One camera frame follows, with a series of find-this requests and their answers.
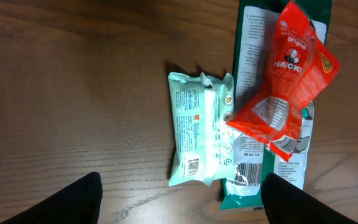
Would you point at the red Hacks candy bag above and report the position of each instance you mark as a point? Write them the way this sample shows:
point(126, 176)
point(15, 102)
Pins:
point(298, 68)

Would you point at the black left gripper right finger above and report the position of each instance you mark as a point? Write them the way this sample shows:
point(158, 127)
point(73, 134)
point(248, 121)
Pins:
point(285, 203)

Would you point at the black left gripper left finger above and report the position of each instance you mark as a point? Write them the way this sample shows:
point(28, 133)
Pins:
point(77, 203)

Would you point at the white green small packet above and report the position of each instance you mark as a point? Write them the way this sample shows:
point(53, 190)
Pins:
point(201, 108)

